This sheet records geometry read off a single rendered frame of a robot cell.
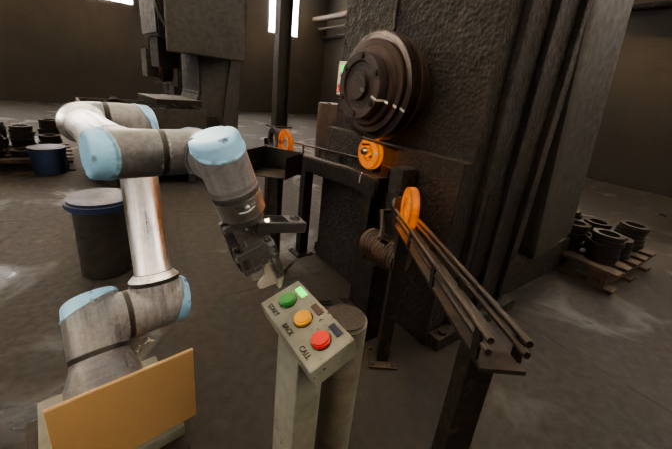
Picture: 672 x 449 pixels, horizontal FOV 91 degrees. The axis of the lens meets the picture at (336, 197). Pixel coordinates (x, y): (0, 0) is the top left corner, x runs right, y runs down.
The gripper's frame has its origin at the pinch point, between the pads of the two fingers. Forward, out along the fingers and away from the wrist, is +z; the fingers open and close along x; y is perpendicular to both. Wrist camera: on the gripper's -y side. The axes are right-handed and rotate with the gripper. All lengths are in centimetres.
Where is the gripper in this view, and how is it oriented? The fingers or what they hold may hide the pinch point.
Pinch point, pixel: (280, 280)
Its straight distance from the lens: 79.8
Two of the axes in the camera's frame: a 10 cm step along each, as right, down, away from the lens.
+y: -8.0, 4.2, -4.2
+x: 5.7, 3.2, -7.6
